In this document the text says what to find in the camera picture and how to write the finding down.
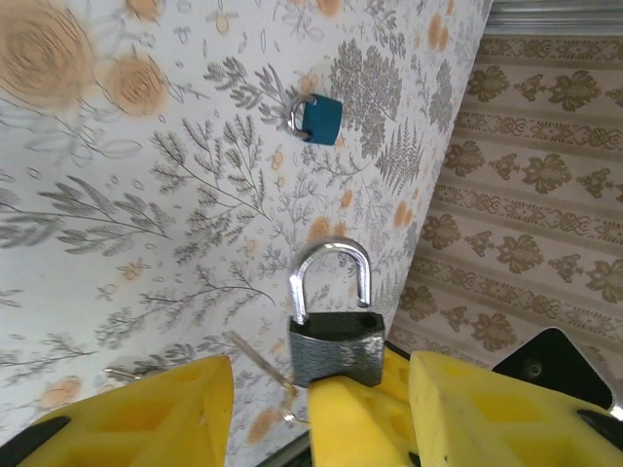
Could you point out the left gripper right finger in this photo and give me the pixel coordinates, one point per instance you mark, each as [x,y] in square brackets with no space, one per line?
[511,428]

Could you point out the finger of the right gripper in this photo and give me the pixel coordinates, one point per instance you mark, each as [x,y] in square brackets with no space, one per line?
[340,428]

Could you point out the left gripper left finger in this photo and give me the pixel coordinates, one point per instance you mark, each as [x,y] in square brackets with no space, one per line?
[146,428]

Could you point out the black padlock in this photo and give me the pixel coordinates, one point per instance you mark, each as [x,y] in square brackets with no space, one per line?
[336,340]

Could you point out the silver key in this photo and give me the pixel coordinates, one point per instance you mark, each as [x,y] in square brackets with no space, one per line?
[272,372]

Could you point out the blue padlock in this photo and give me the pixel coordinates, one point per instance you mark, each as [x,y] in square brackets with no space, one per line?
[321,121]

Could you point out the floral table mat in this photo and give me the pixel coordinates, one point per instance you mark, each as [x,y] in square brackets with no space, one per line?
[146,219]

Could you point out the aluminium frame post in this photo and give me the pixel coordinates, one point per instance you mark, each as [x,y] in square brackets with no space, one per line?
[560,14]

